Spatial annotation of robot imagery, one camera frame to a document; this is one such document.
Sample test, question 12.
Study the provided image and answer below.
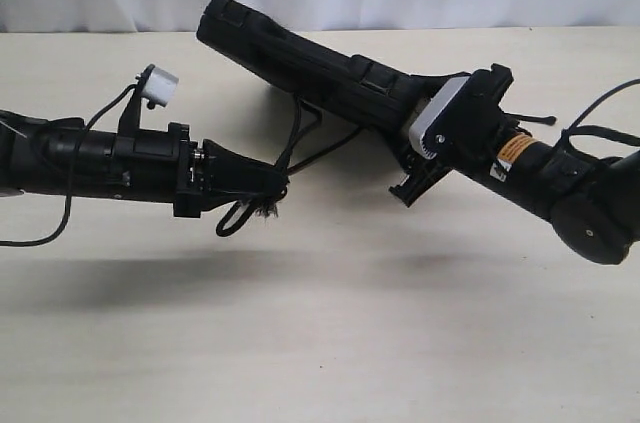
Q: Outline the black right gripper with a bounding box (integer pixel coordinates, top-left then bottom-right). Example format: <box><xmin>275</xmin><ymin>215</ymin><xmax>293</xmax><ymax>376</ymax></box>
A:
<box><xmin>382</xmin><ymin>64</ymin><xmax>514</xmax><ymax>207</ymax></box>

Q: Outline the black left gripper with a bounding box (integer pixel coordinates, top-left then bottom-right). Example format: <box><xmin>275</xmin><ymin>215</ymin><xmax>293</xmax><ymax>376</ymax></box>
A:
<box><xmin>168</xmin><ymin>122</ymin><xmax>286</xmax><ymax>217</ymax></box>

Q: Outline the black cord with frayed knot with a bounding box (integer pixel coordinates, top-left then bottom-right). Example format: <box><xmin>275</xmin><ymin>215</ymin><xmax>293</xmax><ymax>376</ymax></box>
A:
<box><xmin>214</xmin><ymin>95</ymin><xmax>557</xmax><ymax>238</ymax></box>

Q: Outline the black plastic tool case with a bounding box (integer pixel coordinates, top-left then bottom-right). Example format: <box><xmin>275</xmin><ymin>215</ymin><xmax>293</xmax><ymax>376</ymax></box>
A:
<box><xmin>195</xmin><ymin>0</ymin><xmax>431</xmax><ymax>130</ymax></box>

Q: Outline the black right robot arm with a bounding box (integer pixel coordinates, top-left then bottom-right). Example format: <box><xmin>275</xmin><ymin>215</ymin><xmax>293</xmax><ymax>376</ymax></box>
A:
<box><xmin>390</xmin><ymin>64</ymin><xmax>639</xmax><ymax>265</ymax></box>

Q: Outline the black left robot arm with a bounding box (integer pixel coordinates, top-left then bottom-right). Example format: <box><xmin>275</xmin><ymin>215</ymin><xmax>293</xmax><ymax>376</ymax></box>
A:
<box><xmin>1</xmin><ymin>111</ymin><xmax>288</xmax><ymax>218</ymax></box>

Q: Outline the white zip tie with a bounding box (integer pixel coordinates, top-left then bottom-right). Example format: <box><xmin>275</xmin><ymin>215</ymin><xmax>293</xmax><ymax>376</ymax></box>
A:
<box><xmin>0</xmin><ymin>117</ymin><xmax>29</xmax><ymax>140</ymax></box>

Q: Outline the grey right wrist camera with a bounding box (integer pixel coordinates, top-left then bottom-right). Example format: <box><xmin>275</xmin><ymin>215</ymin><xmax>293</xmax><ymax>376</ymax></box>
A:
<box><xmin>408</xmin><ymin>76</ymin><xmax>469</xmax><ymax>160</ymax></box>

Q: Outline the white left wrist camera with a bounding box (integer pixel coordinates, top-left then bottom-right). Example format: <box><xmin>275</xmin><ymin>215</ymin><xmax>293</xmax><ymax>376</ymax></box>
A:
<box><xmin>136</xmin><ymin>64</ymin><xmax>179</xmax><ymax>110</ymax></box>

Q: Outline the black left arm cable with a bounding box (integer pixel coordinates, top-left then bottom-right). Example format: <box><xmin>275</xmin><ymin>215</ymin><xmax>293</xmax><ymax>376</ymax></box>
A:
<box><xmin>0</xmin><ymin>82</ymin><xmax>139</xmax><ymax>247</ymax></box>

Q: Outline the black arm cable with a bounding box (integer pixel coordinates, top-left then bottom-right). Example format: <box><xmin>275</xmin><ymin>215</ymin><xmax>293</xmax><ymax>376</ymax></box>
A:
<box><xmin>559</xmin><ymin>77</ymin><xmax>640</xmax><ymax>154</ymax></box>
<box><xmin>0</xmin><ymin>82</ymin><xmax>139</xmax><ymax>247</ymax></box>

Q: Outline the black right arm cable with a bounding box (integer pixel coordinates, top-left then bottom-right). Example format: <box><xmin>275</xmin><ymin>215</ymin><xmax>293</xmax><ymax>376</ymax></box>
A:
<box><xmin>559</xmin><ymin>77</ymin><xmax>640</xmax><ymax>154</ymax></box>

